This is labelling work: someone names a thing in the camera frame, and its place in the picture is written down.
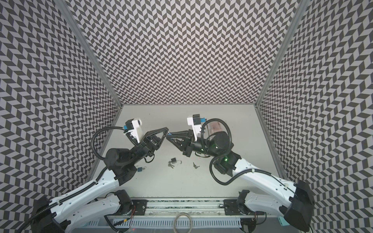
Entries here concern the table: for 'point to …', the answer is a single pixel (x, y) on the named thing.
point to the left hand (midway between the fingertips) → (172, 135)
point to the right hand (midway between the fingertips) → (167, 143)
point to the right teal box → (282, 222)
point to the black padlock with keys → (174, 160)
